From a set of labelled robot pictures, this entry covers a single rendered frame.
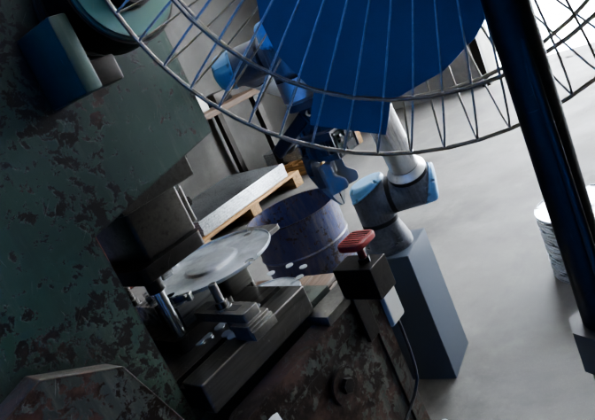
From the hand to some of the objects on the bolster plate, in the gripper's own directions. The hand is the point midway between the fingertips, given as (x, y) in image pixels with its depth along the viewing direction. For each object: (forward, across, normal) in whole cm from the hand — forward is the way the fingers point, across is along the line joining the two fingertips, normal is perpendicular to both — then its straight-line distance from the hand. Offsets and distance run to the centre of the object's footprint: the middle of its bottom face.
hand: (337, 198), depth 110 cm
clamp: (+14, -23, +16) cm, 31 cm away
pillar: (+11, -29, +25) cm, 40 cm away
